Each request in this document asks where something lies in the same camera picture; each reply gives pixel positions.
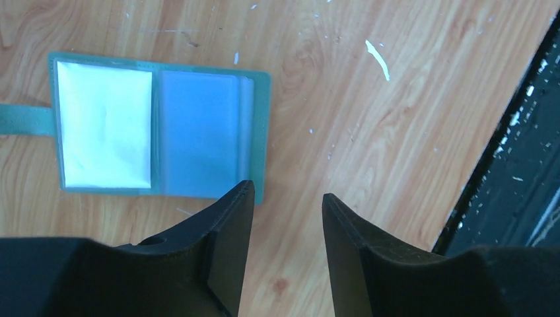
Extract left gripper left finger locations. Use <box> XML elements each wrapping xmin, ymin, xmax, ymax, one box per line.
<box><xmin>1</xmin><ymin>180</ymin><xmax>255</xmax><ymax>316</ymax></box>

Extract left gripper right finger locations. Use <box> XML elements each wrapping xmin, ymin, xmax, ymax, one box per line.
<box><xmin>322</xmin><ymin>194</ymin><xmax>559</xmax><ymax>316</ymax></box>

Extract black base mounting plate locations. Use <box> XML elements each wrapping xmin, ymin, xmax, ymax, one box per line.
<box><xmin>433</xmin><ymin>17</ymin><xmax>559</xmax><ymax>256</ymax></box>

